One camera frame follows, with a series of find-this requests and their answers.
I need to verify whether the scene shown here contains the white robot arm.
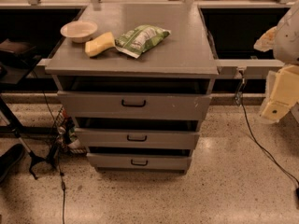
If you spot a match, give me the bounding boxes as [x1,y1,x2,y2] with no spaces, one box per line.
[253,1,299,124]

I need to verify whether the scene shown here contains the grey top drawer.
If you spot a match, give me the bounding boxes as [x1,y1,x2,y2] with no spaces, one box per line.
[58,91,211,120]

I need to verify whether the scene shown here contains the grey bottom drawer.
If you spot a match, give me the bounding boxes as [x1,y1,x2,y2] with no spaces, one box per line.
[87,153,192,171]

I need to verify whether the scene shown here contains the dark object on left shelf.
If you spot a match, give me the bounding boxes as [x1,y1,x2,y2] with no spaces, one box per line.
[0,39,41,69]

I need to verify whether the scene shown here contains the grey middle drawer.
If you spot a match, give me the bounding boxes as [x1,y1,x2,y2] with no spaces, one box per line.
[76,128,199,149]

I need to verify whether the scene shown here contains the grey drawer cabinet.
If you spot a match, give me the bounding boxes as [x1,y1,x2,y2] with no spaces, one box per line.
[44,2,220,175]

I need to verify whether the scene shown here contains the grey drawer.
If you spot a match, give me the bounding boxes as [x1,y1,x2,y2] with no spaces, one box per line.
[76,128,199,149]
[58,91,211,120]
[87,153,192,171]

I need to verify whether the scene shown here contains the black cable left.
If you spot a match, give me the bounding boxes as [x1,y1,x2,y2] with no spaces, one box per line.
[31,70,67,224]

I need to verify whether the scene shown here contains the yellow sponge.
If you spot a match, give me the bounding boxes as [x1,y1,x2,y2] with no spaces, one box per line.
[85,32,115,57]

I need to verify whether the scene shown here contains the black shoe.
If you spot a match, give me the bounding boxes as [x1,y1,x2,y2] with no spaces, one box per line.
[0,144,24,183]

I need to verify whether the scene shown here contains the white bowl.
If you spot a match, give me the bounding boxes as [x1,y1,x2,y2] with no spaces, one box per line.
[60,21,98,43]

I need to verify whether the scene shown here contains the green chip bag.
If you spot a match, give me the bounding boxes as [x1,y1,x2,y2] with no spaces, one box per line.
[115,25,171,59]

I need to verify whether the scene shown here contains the wire basket with bottles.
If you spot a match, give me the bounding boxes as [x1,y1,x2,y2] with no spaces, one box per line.
[55,107,86,154]

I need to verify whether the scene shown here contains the black tripod stand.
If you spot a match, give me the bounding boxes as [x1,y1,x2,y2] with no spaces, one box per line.
[0,99,57,179]

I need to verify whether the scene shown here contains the black power cable right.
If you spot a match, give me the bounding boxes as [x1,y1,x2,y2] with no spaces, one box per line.
[238,70,299,201]

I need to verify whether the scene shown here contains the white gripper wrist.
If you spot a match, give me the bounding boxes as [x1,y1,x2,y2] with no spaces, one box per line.
[259,64,299,124]

